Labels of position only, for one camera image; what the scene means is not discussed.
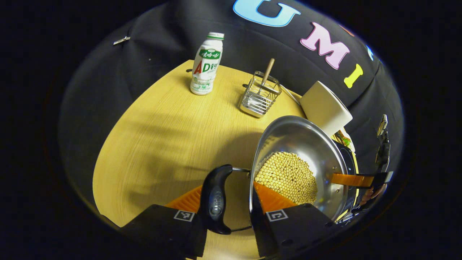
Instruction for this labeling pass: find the white green-label drink bottle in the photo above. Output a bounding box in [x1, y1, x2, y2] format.
[190, 32, 225, 96]

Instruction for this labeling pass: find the stainless steel pot black handle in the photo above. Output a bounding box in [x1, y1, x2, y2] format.
[200, 115, 350, 235]

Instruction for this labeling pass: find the pile of soybeans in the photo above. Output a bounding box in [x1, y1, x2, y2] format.
[254, 151, 318, 206]

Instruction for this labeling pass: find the wooden stick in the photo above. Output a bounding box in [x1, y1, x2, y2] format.
[260, 58, 276, 88]

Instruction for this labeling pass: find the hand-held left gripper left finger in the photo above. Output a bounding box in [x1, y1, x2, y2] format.
[120, 185, 209, 259]

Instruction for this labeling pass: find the sandwich on plate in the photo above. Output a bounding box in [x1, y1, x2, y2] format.
[336, 129, 356, 153]

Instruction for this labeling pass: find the cooktop power cable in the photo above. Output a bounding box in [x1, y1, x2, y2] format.
[280, 85, 302, 106]

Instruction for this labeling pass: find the white cylindrical container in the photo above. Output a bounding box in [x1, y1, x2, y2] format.
[299, 81, 353, 137]

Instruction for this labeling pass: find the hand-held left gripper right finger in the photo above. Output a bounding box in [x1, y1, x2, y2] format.
[250, 181, 340, 259]

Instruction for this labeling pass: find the metal wire holder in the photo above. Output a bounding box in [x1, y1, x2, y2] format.
[239, 71, 282, 119]

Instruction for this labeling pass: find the black induction cooktop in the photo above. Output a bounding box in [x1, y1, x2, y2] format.
[332, 139, 360, 221]

